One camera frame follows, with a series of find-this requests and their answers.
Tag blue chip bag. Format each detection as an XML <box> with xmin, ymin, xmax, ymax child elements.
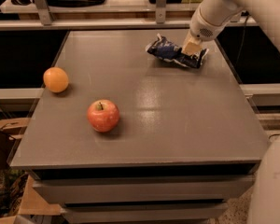
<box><xmin>146</xmin><ymin>34</ymin><xmax>208</xmax><ymax>69</ymax></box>

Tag cardboard box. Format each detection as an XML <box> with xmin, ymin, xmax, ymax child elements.
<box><xmin>0</xmin><ymin>118</ymin><xmax>61</xmax><ymax>224</ymax></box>

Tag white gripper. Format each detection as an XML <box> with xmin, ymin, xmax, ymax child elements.
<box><xmin>181</xmin><ymin>0</ymin><xmax>242</xmax><ymax>56</ymax></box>

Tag orange fruit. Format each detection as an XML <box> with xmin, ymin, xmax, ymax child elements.
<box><xmin>43</xmin><ymin>67</ymin><xmax>69</xmax><ymax>93</ymax></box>

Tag red apple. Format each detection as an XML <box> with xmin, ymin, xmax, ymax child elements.
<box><xmin>87</xmin><ymin>99</ymin><xmax>119</xmax><ymax>133</ymax></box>

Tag grey drawer cabinet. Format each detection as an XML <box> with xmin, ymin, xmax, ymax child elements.
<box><xmin>11</xmin><ymin>30</ymin><xmax>268</xmax><ymax>224</ymax></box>

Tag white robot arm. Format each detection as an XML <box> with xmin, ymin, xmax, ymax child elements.
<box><xmin>189</xmin><ymin>0</ymin><xmax>280</xmax><ymax>224</ymax></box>

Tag metal shelf rail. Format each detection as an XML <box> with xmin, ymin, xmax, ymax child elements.
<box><xmin>0</xmin><ymin>0</ymin><xmax>259</xmax><ymax>32</ymax></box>

